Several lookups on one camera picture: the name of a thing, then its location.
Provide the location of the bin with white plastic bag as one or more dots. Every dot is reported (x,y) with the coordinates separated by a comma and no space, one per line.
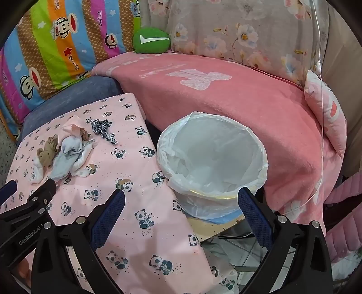
(212,147)

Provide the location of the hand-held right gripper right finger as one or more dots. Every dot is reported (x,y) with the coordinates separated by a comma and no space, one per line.
(254,220)

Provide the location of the tan velvet scrunchie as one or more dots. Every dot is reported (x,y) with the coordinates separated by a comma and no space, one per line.
(84,135)

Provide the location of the pale pink cloth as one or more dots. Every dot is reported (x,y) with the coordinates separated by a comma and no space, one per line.
(70,128)

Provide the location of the light blue sock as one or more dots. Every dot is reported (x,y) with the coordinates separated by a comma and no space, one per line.
(65,159)

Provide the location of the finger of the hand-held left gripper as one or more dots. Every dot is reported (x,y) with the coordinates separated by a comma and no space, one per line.
(45,193)
(8,190)

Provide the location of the leopard print scrunchie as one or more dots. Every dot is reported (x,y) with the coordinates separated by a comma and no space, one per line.
(107,136)

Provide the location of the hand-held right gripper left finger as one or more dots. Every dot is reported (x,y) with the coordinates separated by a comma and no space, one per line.
(109,214)

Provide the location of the blue-grey cushion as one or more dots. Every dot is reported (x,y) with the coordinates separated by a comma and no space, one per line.
(79,90)

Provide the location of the green plush cushion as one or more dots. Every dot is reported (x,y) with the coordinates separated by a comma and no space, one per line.
(151,41)

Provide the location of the pink panda print cloth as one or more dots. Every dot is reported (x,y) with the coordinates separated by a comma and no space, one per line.
(127,175)

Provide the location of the small pink pillow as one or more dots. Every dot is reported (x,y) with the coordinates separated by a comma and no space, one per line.
(329,113)

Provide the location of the beige stocking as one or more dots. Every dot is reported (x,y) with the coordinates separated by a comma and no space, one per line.
(48,151)

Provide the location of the pink padded chair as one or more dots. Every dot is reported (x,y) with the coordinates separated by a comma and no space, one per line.
(345,226)

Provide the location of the colourful striped monkey pillow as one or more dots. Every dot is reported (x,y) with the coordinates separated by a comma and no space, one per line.
(56,42)

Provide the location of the pink blanket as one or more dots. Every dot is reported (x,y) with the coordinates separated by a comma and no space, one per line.
(226,93)

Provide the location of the white sock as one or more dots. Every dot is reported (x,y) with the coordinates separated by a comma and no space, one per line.
(83,165)
(36,169)

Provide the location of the person's left hand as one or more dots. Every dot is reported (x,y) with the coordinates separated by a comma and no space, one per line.
(22,268)

